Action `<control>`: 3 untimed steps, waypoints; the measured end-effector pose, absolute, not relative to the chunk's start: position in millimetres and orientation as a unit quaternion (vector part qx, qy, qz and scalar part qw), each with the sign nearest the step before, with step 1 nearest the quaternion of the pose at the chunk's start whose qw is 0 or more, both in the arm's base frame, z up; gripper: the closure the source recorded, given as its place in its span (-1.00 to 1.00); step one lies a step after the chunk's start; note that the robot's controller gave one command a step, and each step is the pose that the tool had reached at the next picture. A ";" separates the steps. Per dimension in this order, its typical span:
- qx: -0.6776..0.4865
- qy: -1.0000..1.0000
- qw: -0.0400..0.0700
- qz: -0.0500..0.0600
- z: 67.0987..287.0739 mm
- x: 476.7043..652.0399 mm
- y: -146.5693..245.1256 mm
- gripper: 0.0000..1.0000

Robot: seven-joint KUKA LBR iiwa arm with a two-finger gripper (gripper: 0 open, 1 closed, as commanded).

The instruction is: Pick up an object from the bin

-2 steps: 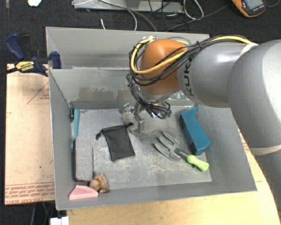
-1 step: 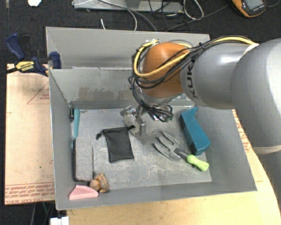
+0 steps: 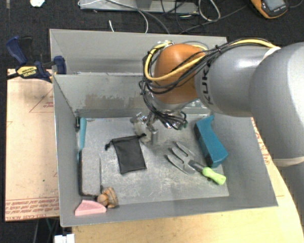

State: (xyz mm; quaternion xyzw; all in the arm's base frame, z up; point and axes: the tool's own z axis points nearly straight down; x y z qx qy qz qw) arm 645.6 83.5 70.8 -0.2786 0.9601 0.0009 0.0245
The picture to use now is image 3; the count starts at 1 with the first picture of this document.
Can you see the brown cardboard board red print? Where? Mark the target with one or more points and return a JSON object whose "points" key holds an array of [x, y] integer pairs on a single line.
{"points": [[30, 140]]}

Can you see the teal flat strip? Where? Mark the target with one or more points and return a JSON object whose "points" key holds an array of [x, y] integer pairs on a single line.
{"points": [[83, 133]]}

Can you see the black cloth pouch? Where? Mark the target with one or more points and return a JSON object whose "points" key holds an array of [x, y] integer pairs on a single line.
{"points": [[130, 156]]}

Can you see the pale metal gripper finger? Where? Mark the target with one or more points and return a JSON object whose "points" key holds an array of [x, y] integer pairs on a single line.
{"points": [[138, 125], [152, 137]]}

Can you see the grey metal bin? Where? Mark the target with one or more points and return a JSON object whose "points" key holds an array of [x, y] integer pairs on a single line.
{"points": [[167, 186]]}

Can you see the brown toy turtle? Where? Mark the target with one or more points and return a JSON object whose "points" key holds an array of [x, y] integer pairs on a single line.
{"points": [[109, 197]]}

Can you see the pink wedge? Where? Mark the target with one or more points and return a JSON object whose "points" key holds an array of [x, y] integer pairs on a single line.
{"points": [[88, 209]]}

